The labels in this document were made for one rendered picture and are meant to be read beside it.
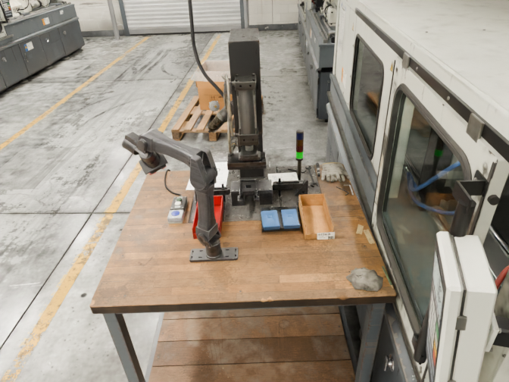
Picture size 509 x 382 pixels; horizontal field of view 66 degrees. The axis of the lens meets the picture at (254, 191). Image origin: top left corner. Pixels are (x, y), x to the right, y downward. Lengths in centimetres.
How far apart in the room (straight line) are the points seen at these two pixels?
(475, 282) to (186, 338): 170
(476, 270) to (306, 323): 153
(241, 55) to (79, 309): 198
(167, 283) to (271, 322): 86
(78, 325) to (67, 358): 23
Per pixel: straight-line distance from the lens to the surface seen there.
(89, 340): 271
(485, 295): 82
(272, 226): 169
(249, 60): 171
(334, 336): 223
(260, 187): 188
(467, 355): 94
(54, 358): 272
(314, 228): 176
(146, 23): 1140
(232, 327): 226
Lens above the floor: 199
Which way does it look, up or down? 33 degrees down
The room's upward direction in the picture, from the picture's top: 3 degrees counter-clockwise
